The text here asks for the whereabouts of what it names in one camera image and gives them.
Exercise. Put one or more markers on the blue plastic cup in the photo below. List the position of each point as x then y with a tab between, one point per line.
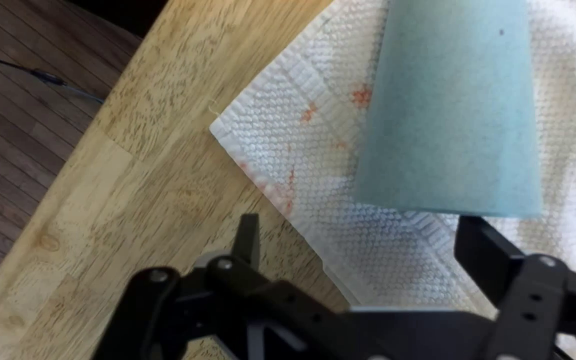
454	106

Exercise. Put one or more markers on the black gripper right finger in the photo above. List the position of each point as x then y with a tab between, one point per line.
485	256

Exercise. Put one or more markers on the white stained paper towel sheet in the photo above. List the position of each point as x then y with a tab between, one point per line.
289	140

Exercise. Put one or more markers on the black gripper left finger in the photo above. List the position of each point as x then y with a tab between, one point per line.
246	240

